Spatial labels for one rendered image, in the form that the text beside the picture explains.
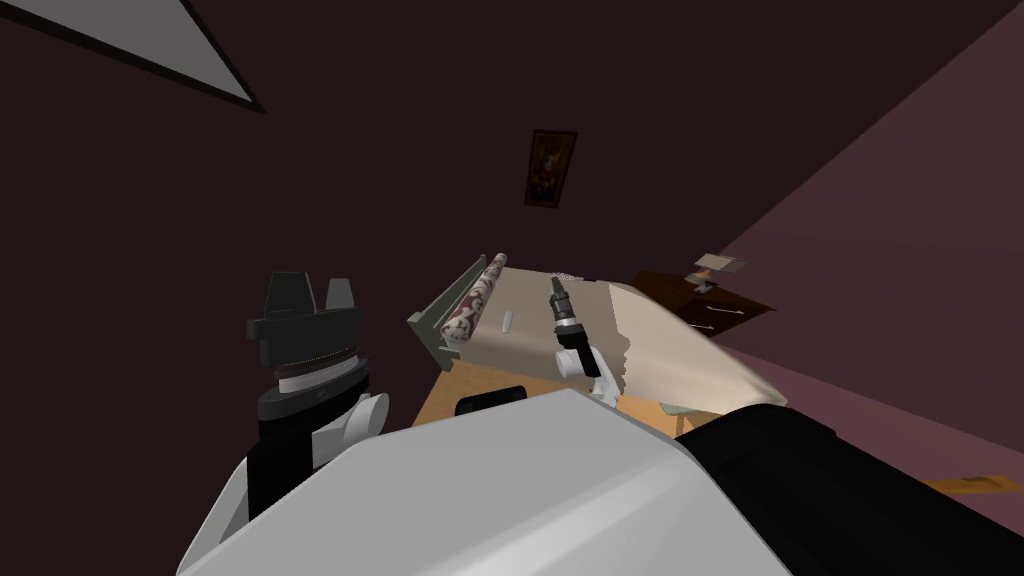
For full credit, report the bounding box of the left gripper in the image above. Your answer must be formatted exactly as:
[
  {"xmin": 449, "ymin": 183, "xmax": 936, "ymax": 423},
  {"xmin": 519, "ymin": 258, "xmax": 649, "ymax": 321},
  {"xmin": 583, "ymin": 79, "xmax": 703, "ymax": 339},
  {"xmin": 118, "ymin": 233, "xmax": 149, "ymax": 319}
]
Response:
[{"xmin": 245, "ymin": 271, "xmax": 366, "ymax": 373}]

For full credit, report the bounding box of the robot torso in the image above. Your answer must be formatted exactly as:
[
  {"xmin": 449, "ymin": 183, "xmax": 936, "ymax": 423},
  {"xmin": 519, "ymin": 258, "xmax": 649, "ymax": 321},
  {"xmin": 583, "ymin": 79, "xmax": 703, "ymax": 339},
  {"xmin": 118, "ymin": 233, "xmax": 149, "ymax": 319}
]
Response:
[{"xmin": 175, "ymin": 385, "xmax": 795, "ymax": 576}]

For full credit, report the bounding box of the dark brown nightstand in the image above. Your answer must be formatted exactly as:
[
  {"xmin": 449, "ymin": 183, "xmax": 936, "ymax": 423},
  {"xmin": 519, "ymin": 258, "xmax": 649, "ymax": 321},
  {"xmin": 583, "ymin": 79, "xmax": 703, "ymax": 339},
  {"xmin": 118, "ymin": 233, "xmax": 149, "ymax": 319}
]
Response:
[{"xmin": 630, "ymin": 253, "xmax": 777, "ymax": 340}]

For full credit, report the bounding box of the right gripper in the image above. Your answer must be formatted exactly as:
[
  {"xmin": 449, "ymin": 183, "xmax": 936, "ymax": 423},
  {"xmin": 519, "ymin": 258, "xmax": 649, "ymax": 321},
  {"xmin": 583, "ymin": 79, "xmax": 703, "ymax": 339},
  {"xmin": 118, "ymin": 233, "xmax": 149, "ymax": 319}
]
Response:
[{"xmin": 547, "ymin": 273, "xmax": 577, "ymax": 323}]

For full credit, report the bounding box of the beige bed with patterned bolster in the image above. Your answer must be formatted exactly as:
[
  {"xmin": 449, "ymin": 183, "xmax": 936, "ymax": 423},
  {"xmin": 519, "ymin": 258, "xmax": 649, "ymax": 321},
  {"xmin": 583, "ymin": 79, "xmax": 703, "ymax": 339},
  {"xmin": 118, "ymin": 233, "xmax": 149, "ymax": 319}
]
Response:
[{"xmin": 406, "ymin": 252, "xmax": 790, "ymax": 419}]

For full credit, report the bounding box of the dark framed wall picture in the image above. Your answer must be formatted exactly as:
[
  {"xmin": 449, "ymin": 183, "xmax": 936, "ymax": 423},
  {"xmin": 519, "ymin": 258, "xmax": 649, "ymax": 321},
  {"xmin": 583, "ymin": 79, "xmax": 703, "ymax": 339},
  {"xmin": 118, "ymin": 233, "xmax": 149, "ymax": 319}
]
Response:
[{"xmin": 523, "ymin": 129, "xmax": 579, "ymax": 210}]

